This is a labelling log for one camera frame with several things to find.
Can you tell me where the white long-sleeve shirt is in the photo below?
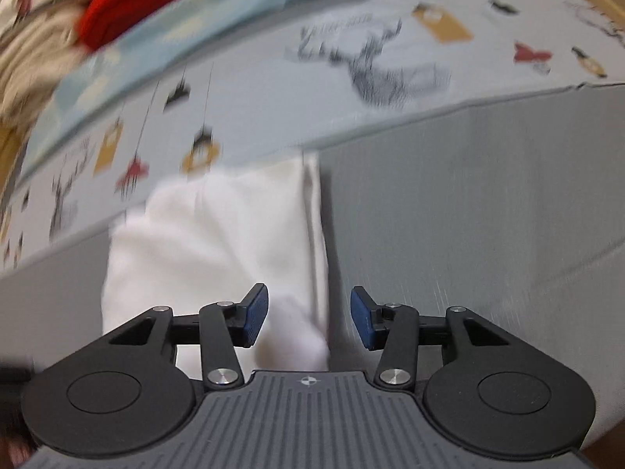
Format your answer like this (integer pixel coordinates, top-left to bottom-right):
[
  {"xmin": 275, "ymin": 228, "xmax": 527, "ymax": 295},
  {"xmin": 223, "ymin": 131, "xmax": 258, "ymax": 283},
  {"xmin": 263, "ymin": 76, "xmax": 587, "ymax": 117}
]
[{"xmin": 101, "ymin": 154, "xmax": 329, "ymax": 376}]

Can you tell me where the light blue patterned sheet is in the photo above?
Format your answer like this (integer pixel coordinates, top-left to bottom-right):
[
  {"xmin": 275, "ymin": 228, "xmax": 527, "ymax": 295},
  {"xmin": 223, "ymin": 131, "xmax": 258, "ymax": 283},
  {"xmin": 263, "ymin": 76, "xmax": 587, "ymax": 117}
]
[{"xmin": 21, "ymin": 0, "xmax": 563, "ymax": 177}]

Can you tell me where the grey printed bed cover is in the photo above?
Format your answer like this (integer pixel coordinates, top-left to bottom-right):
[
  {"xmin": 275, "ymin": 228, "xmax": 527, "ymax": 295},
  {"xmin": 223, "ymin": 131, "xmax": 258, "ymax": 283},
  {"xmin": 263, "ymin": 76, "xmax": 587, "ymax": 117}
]
[{"xmin": 1, "ymin": 0, "xmax": 624, "ymax": 440}]

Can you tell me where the cream folded blanket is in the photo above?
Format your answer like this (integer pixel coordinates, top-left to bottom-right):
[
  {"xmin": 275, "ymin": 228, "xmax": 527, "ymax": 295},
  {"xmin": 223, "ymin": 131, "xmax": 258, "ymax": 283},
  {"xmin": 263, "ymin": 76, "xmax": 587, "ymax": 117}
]
[{"xmin": 1, "ymin": 4, "xmax": 88, "ymax": 131}]

